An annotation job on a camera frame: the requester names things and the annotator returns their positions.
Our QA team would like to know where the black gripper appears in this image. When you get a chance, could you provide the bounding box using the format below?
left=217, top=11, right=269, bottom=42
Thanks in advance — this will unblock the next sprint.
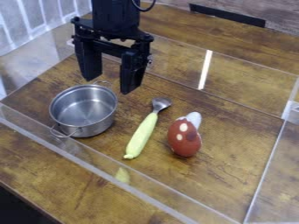
left=70, top=0, right=155, bottom=95

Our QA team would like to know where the green handled metal spoon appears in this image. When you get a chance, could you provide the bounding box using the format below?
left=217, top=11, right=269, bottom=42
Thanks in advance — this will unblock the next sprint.
left=124, top=97, right=172, bottom=159

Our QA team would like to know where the stainless steel pot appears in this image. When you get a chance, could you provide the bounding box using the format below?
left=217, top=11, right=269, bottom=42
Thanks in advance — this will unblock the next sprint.
left=49, top=80, right=117, bottom=138

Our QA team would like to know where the black bar on table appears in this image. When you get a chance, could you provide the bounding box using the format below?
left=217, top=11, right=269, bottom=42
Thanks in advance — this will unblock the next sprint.
left=189, top=3, right=267, bottom=28

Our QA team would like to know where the red plush mushroom toy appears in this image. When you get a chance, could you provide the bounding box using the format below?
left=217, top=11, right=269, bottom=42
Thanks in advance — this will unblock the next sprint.
left=167, top=112, right=201, bottom=158

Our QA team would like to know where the clear acrylic enclosure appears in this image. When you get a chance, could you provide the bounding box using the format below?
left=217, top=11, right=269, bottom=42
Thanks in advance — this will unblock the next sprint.
left=0, top=17, right=299, bottom=224

